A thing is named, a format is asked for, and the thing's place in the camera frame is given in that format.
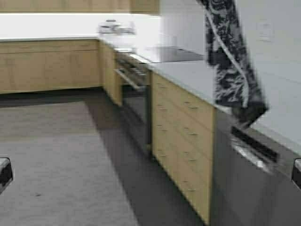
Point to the light wood drawer unit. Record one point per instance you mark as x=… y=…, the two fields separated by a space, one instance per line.
x=183 y=132

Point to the light wood kitchen cabinets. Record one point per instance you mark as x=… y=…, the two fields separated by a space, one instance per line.
x=42 y=65

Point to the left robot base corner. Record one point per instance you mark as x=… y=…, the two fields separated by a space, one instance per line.
x=6 y=173

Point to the stainless dishwasher front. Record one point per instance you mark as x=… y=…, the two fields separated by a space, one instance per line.
x=251 y=179

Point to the black induction cooktop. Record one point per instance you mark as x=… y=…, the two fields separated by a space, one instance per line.
x=170 y=54

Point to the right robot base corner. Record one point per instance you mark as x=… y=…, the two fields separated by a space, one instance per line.
x=296 y=173

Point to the stainless built-in oven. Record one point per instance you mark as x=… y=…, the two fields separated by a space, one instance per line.
x=132 y=70

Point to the black white patterned cloth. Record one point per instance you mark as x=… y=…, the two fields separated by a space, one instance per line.
x=236 y=84

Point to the light wood upper cabinets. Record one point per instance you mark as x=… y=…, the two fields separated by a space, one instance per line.
x=150 y=7

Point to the dish rack on counter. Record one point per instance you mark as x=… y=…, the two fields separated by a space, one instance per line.
x=112 y=26

